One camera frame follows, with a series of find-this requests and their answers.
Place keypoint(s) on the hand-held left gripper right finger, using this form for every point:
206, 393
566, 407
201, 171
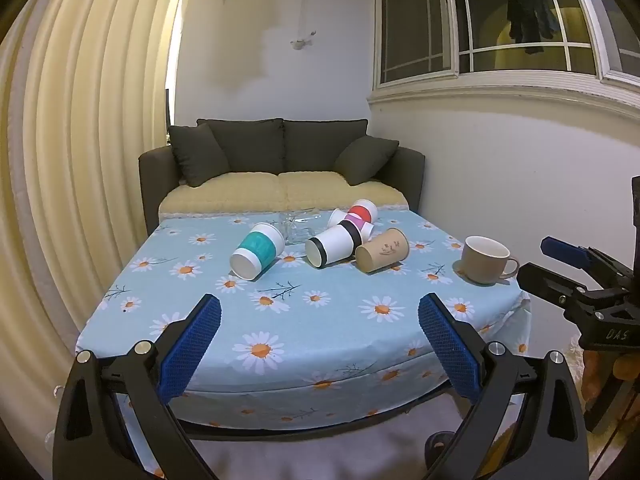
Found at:
450, 347

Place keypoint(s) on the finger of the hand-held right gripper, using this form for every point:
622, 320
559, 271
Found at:
542, 280
565, 250

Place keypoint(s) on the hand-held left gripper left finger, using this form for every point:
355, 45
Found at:
192, 342

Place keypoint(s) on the teal sleeve white cup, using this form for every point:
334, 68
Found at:
257, 252

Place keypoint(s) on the brown paper cup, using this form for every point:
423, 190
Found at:
382, 252

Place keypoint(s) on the clear glass cup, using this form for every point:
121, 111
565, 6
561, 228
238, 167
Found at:
287, 225
306, 232

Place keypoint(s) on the pink sleeve white cup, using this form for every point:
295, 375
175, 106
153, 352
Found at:
361, 224

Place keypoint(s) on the black sleeve white cup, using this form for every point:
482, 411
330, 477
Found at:
332, 245

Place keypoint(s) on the red sleeve white cup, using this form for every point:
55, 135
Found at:
361, 210

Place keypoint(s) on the person's right hand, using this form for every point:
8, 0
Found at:
594, 377

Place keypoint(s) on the beige ceramic mug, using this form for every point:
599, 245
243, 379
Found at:
482, 262

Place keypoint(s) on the black caster wheel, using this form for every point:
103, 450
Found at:
436, 450

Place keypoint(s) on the blue daisy print tablecloth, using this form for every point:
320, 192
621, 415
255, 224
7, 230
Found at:
310, 320

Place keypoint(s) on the cream fleece sofa cover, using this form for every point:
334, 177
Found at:
235, 192

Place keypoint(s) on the dark grey sofa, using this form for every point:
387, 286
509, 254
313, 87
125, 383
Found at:
152, 185

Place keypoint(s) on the dark grey throw pillow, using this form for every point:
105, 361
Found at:
365, 160
197, 155

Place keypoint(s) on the dark grey sofa back cushion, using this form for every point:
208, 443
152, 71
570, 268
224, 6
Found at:
250, 145
320, 142

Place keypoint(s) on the cream pleated curtain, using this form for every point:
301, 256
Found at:
85, 160

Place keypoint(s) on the dark hanging clothes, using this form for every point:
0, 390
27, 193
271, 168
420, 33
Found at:
530, 20

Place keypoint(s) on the white framed window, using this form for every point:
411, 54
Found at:
500, 20

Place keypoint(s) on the white wall hook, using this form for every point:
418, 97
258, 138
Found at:
300, 41

